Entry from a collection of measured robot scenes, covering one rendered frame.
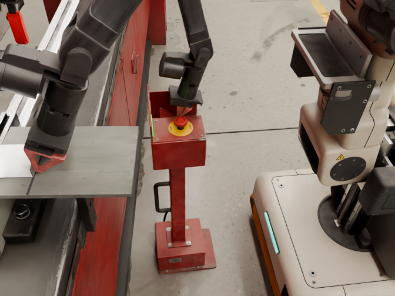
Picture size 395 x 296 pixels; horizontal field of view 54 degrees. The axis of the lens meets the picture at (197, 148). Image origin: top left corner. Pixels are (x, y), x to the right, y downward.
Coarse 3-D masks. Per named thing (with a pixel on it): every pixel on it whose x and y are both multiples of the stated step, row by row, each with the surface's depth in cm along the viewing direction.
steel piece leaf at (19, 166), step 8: (8, 144) 75; (16, 144) 75; (0, 152) 74; (8, 152) 74; (16, 152) 74; (24, 152) 74; (0, 160) 72; (8, 160) 72; (16, 160) 72; (24, 160) 72; (0, 168) 71; (8, 168) 71; (16, 168) 71; (24, 168) 71; (32, 168) 69; (0, 176) 69; (8, 176) 70; (16, 176) 70; (24, 176) 70; (32, 176) 69
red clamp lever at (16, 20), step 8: (0, 0) 66; (8, 0) 66; (16, 0) 67; (8, 8) 68; (8, 16) 69; (16, 16) 69; (16, 24) 70; (24, 24) 71; (16, 32) 71; (24, 32) 71; (16, 40) 72; (24, 40) 72
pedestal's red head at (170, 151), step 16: (160, 96) 122; (160, 112) 123; (176, 112) 127; (192, 112) 128; (160, 128) 113; (160, 144) 109; (176, 144) 110; (192, 144) 111; (160, 160) 114; (176, 160) 115; (192, 160) 116
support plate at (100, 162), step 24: (72, 144) 76; (96, 144) 76; (120, 144) 76; (72, 168) 72; (96, 168) 72; (120, 168) 72; (0, 192) 67; (24, 192) 67; (48, 192) 67; (72, 192) 68; (96, 192) 68; (120, 192) 68
